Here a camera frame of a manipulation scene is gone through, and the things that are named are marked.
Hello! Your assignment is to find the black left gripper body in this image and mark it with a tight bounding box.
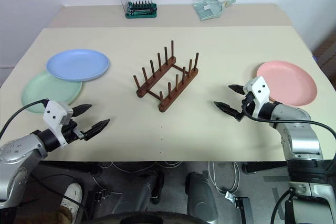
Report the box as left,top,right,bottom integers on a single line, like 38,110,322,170
62,119,86,144

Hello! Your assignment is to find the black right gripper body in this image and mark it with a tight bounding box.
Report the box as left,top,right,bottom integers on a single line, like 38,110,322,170
235,91,261,123

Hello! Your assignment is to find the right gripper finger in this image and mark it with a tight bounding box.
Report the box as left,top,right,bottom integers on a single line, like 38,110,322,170
213,101,240,119
228,84,246,95

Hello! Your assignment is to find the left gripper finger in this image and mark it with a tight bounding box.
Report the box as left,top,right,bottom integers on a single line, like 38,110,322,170
72,103,93,117
83,119,111,141

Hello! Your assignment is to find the wooden dish rack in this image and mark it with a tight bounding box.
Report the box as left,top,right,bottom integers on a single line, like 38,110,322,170
133,40,200,113

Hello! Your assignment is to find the blue plate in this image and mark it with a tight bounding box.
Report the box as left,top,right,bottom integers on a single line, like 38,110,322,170
46,48,110,82

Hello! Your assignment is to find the pink plate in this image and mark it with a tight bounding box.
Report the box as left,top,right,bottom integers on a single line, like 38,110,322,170
256,61,318,106

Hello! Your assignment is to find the green plate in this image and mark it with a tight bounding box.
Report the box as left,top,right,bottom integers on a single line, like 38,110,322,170
21,71,83,114

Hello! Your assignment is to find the white shoe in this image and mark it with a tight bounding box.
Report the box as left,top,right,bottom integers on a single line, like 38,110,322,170
59,183,83,216

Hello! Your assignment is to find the dark grey rounded shape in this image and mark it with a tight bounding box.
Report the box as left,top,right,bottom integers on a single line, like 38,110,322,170
185,172,219,224
115,173,165,219

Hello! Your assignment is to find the light green dustpan with brush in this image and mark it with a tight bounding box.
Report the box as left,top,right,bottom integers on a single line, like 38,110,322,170
193,0,236,22

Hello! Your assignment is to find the brown trouser leg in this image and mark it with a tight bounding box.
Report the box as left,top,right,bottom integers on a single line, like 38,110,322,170
15,207,73,224

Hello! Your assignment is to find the brown cardboard box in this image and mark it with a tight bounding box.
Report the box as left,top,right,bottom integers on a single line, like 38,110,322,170
312,32,336,78

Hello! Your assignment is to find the black round rim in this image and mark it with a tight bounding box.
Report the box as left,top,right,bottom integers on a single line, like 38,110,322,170
86,210,195,224

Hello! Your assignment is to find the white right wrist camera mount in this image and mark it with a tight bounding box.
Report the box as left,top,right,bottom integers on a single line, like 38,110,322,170
243,76,271,104

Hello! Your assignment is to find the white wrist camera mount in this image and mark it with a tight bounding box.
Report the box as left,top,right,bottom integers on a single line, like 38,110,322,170
43,100,74,146
243,76,271,104

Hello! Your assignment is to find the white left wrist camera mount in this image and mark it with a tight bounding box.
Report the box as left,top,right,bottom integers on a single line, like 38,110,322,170
43,100,74,146

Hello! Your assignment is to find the black table frame bar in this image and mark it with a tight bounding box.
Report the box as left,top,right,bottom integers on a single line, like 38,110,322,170
39,161,103,175
241,161,289,175

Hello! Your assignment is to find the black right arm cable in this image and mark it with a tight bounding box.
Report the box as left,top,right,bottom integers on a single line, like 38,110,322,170
241,99,336,138

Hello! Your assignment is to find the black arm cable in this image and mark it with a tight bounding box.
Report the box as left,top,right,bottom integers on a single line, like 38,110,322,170
241,99,336,138
0,99,50,140

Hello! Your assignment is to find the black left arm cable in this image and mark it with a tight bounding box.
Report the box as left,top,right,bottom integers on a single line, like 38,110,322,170
0,99,50,140

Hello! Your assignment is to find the white cable on floor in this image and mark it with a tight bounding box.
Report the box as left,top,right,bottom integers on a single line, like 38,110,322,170
208,161,241,194

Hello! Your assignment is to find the black robot waist cable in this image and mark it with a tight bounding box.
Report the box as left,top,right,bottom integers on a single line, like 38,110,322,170
271,187,294,224

